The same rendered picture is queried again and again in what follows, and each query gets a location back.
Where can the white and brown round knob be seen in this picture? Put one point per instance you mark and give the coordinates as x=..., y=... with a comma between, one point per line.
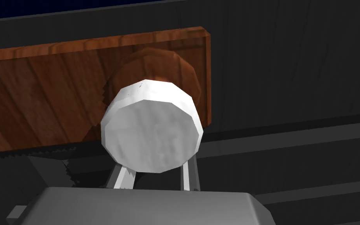
x=152, y=128

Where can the brown wooden drawer front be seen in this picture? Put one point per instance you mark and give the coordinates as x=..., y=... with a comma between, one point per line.
x=39, y=100

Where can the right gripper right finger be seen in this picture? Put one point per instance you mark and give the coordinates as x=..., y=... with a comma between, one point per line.
x=190, y=176

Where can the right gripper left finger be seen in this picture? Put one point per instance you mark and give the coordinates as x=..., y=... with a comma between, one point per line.
x=122, y=179

